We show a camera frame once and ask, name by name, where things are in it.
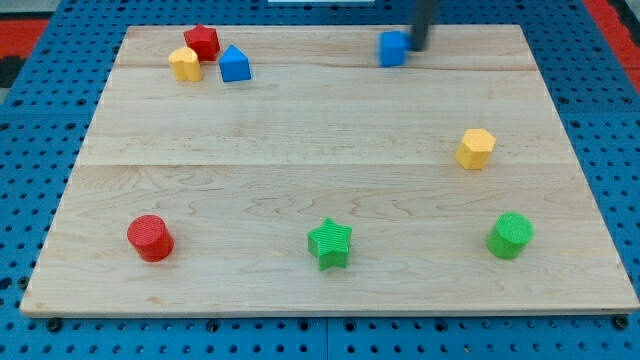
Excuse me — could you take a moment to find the blue cube block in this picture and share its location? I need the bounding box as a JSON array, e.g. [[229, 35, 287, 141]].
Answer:
[[377, 30, 410, 67]]

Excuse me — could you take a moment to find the light wooden board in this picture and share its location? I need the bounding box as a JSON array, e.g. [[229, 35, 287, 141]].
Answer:
[[21, 25, 639, 318]]

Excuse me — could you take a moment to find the green star block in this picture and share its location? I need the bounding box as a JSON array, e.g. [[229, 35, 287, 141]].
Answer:
[[307, 217, 352, 271]]

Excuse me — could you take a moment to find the blue triangular prism block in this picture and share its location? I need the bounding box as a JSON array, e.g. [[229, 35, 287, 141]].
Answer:
[[218, 45, 252, 82]]

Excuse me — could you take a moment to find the yellow hexagon block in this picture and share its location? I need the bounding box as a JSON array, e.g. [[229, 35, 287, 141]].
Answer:
[[455, 128, 496, 170]]

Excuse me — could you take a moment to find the yellow heart block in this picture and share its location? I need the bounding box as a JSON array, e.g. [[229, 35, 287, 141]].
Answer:
[[168, 47, 203, 82]]

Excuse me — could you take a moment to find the red cylinder block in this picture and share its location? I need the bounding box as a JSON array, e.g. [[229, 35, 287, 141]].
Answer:
[[126, 214, 174, 262]]

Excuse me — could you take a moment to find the red star block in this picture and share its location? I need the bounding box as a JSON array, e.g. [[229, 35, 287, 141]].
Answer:
[[183, 24, 220, 61]]

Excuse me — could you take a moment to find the green cylinder block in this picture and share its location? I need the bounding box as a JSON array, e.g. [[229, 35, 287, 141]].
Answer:
[[486, 212, 535, 260]]

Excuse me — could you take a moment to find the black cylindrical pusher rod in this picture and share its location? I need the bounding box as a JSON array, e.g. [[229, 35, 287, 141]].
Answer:
[[410, 0, 439, 52]]

